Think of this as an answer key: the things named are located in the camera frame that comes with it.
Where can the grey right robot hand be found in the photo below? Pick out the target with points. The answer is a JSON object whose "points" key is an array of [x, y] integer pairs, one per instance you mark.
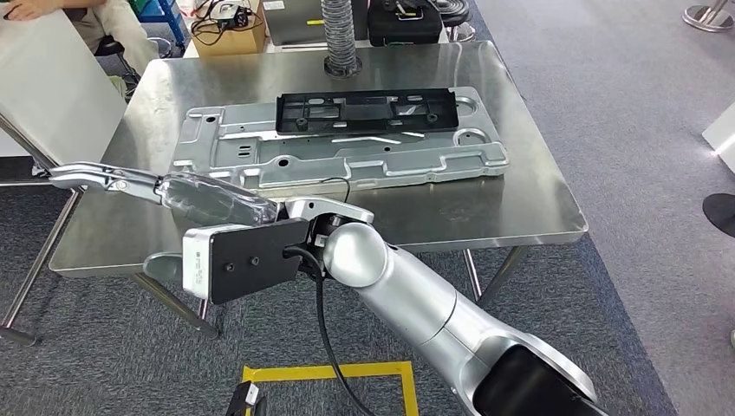
{"points": [[212, 201]]}

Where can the black plastic car part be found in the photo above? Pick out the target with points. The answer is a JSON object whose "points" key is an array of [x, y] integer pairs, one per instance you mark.
{"points": [[367, 112]]}

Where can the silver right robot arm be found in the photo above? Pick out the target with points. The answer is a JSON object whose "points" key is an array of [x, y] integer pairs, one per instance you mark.
{"points": [[413, 298]]}

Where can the small black white robot part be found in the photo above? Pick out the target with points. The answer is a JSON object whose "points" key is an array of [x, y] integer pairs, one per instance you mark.
{"points": [[244, 399]]}

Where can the stainless steel workbench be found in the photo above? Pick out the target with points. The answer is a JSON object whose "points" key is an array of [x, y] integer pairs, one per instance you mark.
{"points": [[459, 212]]}

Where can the cardboard box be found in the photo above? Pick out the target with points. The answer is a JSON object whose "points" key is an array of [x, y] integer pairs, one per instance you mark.
{"points": [[229, 43]]}

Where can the stamped grey metal panel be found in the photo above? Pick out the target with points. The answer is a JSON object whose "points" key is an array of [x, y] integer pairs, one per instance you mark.
{"points": [[367, 163]]}

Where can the black chair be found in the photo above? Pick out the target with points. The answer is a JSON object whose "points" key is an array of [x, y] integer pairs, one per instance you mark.
{"points": [[112, 46]]}

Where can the black power adapter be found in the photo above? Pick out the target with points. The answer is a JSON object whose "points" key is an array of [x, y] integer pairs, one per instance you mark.
{"points": [[232, 14]]}

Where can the blue metal cart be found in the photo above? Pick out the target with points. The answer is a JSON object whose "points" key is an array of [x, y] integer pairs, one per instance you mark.
{"points": [[169, 14]]}

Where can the grey flat equipment case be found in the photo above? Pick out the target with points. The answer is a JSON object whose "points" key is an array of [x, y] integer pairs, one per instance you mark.
{"points": [[293, 26]]}

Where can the seated person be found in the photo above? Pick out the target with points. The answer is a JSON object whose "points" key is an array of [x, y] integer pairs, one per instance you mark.
{"points": [[120, 29]]}

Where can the white board panel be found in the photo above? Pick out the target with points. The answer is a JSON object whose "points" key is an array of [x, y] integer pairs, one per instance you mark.
{"points": [[52, 86]]}

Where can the yellow floor tape square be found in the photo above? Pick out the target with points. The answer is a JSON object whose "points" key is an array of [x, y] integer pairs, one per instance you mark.
{"points": [[327, 372]]}

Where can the black tool case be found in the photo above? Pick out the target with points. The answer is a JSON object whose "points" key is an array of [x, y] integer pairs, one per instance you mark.
{"points": [[405, 26]]}

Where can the black round stool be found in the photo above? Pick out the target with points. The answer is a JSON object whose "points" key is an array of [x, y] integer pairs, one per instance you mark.
{"points": [[459, 14]]}

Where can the white display counter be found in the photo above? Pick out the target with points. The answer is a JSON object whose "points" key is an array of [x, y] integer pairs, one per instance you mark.
{"points": [[722, 138]]}

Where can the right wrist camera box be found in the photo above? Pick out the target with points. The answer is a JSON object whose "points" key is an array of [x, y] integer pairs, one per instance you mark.
{"points": [[252, 261]]}

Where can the steel side table frame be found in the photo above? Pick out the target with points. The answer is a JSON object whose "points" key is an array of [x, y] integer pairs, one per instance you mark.
{"points": [[34, 270]]}

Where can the black stanchion post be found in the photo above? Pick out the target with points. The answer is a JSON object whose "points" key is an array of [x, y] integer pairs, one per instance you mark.
{"points": [[720, 213]]}

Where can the chrome stanchion post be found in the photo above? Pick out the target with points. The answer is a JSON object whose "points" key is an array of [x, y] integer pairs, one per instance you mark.
{"points": [[709, 17]]}

